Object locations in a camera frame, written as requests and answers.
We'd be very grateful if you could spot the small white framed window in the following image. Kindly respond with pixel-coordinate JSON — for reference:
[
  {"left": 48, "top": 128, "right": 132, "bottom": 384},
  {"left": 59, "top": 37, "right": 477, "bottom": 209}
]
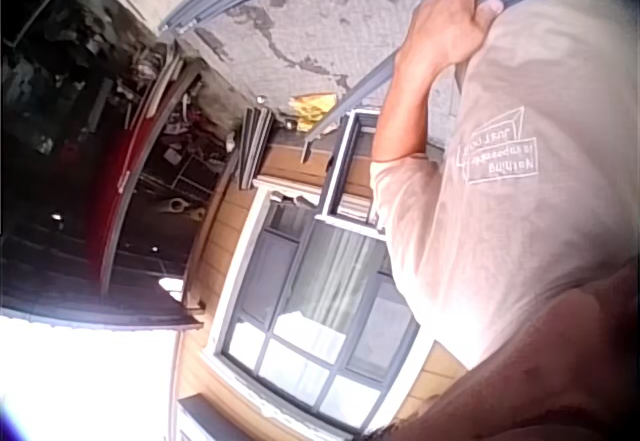
[{"left": 313, "top": 107, "right": 397, "bottom": 236}]

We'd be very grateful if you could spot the cluttered dark workshop interior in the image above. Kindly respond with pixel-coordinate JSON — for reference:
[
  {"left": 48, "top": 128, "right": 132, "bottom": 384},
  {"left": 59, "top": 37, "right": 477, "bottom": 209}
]
[{"left": 0, "top": 0, "right": 241, "bottom": 312}]

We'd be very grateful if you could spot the stack of short grey profiles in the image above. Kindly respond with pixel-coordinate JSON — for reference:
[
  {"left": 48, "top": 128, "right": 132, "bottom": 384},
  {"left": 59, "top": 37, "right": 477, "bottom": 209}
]
[{"left": 236, "top": 104, "right": 277, "bottom": 191}]

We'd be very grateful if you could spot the grey curved door post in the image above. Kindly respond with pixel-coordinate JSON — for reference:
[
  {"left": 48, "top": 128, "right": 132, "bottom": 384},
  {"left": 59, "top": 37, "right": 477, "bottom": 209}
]
[{"left": 97, "top": 63, "right": 204, "bottom": 305}]

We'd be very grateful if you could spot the large grey framed window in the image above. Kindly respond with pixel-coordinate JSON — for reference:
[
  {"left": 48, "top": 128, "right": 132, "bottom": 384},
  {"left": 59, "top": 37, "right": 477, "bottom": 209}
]
[{"left": 202, "top": 180, "right": 436, "bottom": 435}]

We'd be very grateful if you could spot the person's left hand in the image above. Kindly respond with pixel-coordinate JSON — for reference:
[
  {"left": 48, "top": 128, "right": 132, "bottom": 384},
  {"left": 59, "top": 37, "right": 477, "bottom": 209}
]
[{"left": 396, "top": 0, "right": 506, "bottom": 70}]

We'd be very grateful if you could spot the yellow plastic bag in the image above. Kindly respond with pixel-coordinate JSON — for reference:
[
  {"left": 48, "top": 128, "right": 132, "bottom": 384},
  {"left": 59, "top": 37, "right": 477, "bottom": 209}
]
[{"left": 288, "top": 90, "right": 342, "bottom": 131}]

